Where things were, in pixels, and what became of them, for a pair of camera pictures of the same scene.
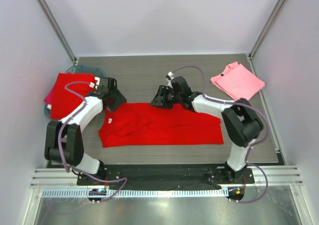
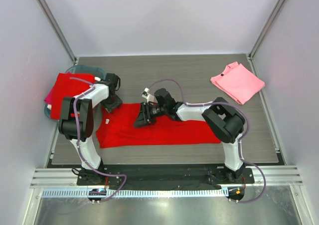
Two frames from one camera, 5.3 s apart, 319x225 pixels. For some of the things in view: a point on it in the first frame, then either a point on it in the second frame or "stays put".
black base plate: [185, 175] stays put
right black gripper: [162, 95] → [146, 113]
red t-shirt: [142, 124] stays put
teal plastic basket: [80, 69] stays put
